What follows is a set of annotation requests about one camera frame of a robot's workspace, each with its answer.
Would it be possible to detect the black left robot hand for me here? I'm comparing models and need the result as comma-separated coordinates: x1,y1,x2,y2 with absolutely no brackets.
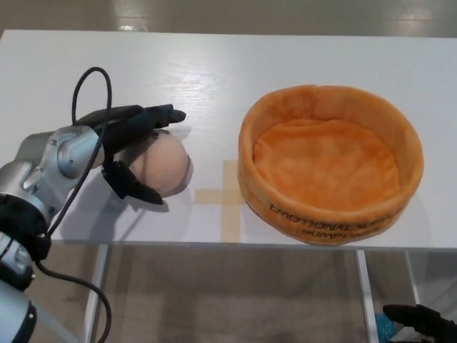
73,103,188,206

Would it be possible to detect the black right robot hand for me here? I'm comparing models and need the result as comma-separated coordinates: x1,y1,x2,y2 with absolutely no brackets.
382,303,457,343

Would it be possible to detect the pink round plush toy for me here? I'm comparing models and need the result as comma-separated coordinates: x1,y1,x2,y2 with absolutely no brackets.
117,129,192,198

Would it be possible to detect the orange plush round plate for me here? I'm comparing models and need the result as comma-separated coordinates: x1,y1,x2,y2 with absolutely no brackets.
238,82,424,248

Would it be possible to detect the teal object on floor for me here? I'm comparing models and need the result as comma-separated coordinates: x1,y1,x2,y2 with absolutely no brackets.
374,312,398,343

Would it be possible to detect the white table leg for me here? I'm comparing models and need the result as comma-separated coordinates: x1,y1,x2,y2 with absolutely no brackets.
83,244,110,343
406,249,423,305
356,249,380,343

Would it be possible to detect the beige tape strip short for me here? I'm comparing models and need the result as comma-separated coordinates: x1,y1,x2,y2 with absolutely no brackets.
194,187,248,206

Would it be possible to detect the beige tape strip long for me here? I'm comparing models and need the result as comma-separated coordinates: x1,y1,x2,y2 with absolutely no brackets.
221,160,242,242

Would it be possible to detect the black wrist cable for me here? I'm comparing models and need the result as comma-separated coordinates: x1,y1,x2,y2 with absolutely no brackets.
33,66,114,343

